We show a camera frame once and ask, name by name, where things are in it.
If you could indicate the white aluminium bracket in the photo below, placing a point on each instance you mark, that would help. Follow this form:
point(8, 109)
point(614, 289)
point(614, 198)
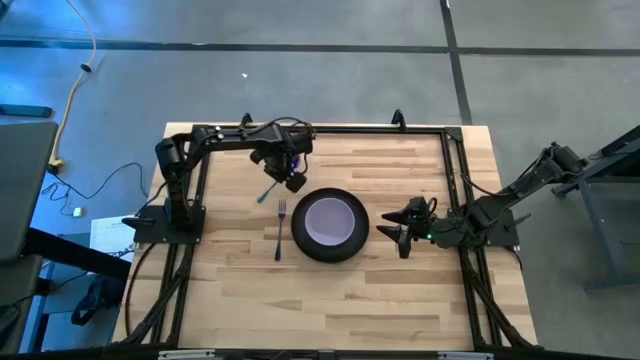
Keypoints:
point(465, 356)
point(185, 355)

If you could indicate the silver fork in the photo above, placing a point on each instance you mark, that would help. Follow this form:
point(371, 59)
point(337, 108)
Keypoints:
point(282, 212)

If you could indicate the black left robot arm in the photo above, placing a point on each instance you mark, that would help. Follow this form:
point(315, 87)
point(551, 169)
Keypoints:
point(177, 190)

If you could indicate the dark flat bar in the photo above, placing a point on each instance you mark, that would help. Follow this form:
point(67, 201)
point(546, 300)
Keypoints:
point(25, 111)

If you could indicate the black desk beam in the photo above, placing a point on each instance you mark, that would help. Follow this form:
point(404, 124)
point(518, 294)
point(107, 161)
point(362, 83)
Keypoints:
point(75, 252)

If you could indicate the grey cabinet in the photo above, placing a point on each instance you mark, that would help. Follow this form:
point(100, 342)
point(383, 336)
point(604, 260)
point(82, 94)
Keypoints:
point(17, 300)

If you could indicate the white power adapter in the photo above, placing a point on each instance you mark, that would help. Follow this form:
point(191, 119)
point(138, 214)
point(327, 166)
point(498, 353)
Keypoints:
point(77, 211)

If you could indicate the black plate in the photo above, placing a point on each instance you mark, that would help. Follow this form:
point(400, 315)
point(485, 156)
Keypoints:
point(297, 225)

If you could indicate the black frame hook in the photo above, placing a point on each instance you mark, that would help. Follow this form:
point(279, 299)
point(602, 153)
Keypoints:
point(398, 119)
point(246, 121)

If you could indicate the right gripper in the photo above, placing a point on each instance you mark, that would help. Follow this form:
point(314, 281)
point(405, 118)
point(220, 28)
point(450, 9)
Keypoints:
point(425, 230)

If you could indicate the lavender bowl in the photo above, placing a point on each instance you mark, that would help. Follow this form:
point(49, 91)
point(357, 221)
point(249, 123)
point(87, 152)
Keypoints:
point(330, 221)

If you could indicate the iridescent purple teal spoon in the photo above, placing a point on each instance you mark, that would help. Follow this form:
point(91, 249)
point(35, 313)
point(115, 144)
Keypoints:
point(296, 163)

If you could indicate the black table frame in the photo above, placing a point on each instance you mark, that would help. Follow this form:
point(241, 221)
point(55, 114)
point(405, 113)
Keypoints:
point(375, 130)

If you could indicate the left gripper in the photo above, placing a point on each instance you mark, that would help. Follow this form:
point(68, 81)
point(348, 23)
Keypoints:
point(277, 165)

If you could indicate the white paper sheet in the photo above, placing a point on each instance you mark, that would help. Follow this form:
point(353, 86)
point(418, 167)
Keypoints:
point(107, 235)

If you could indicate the dark grey metal stand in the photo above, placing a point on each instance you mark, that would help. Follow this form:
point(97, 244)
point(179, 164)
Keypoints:
point(597, 220)

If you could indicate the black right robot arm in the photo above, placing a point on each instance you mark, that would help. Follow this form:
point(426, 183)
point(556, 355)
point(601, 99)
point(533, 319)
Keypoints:
point(492, 212)

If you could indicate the grey desk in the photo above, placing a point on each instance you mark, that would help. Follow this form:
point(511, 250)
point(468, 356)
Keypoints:
point(25, 190)

